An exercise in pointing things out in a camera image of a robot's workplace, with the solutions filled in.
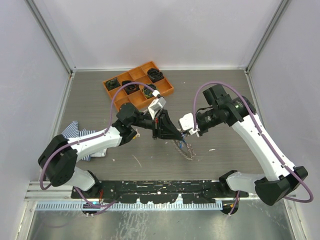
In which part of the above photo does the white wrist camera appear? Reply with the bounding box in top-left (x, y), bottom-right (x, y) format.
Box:
top-left (178, 112), bottom-right (200, 138)
top-left (147, 97), bottom-right (166, 120)

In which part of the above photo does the black mounting base plate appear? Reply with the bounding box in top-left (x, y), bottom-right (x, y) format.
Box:
top-left (82, 180), bottom-right (237, 204)

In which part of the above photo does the slotted cable duct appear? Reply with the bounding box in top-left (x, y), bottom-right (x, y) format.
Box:
top-left (35, 199), bottom-right (223, 211)

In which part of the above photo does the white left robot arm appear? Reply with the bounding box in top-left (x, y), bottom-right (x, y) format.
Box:
top-left (38, 102), bottom-right (183, 198)

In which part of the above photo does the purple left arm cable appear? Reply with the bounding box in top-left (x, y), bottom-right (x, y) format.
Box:
top-left (39, 81), bottom-right (161, 191)

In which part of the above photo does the left aluminium frame post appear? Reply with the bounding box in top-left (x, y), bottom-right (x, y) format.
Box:
top-left (25, 0), bottom-right (77, 75)

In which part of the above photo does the aluminium corner post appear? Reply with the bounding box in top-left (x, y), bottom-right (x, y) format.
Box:
top-left (245, 0), bottom-right (292, 73)

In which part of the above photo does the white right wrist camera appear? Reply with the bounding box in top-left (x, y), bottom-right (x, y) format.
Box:
top-left (178, 112), bottom-right (200, 138)

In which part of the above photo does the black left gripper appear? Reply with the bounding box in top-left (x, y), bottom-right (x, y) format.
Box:
top-left (131, 107), bottom-right (184, 141)

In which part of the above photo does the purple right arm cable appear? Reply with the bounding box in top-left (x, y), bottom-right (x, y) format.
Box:
top-left (193, 80), bottom-right (315, 216)

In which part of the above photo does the blue yellow rolled tie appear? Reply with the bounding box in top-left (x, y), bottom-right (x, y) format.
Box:
top-left (142, 83), bottom-right (157, 99)

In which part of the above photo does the dark rolled tie far left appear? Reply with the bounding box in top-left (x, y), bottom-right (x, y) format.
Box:
top-left (104, 77), bottom-right (120, 91)

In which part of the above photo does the key with yellow tag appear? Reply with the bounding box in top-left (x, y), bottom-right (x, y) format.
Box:
top-left (133, 128), bottom-right (141, 139)

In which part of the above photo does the blue striped cloth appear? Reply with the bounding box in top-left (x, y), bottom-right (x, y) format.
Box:
top-left (61, 121), bottom-right (107, 162)

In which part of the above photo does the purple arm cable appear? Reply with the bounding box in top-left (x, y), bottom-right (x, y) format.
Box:
top-left (193, 80), bottom-right (315, 216)
top-left (39, 81), bottom-right (161, 191)

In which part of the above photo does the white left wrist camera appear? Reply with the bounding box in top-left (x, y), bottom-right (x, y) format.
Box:
top-left (147, 97), bottom-right (166, 120)

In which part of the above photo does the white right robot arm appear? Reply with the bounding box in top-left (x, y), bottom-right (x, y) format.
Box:
top-left (193, 83), bottom-right (308, 206)

